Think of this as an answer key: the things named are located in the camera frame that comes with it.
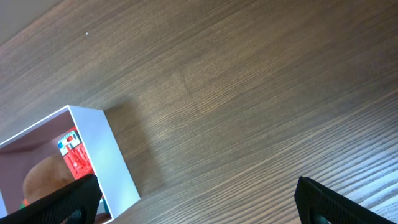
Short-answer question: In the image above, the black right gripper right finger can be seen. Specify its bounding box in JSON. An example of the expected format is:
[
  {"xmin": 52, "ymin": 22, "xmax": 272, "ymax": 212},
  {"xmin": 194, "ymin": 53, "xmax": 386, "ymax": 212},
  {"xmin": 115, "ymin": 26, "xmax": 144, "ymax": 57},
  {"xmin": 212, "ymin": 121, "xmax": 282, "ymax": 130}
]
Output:
[{"xmin": 294, "ymin": 177, "xmax": 394, "ymax": 224}]

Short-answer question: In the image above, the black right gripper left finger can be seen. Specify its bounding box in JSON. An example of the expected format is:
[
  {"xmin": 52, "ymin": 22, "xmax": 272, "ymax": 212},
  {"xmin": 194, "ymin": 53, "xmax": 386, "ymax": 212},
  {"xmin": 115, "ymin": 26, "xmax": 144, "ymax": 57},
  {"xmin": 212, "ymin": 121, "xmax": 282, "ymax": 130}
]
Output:
[{"xmin": 1, "ymin": 174, "xmax": 102, "ymax": 224}]

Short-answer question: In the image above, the brown plush toy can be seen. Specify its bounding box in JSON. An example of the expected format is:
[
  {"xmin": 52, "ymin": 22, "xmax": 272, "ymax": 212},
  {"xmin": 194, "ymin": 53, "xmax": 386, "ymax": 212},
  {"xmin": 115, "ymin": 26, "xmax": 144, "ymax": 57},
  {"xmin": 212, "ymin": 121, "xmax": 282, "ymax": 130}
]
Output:
[{"xmin": 21, "ymin": 154, "xmax": 75, "ymax": 208}]

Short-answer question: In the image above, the red toy fire truck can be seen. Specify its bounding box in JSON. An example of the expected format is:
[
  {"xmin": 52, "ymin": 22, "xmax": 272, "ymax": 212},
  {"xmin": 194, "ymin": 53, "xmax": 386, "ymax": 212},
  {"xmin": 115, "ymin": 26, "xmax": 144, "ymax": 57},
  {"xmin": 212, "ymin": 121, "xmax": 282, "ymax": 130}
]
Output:
[{"xmin": 58, "ymin": 127, "xmax": 94, "ymax": 180}]

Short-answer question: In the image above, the white box with pink interior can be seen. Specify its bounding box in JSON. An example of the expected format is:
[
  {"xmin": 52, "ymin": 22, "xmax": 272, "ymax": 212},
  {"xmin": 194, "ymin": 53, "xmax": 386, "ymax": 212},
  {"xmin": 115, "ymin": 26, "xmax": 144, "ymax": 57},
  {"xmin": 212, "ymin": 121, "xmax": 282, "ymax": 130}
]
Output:
[{"xmin": 1, "ymin": 105, "xmax": 140, "ymax": 223}]

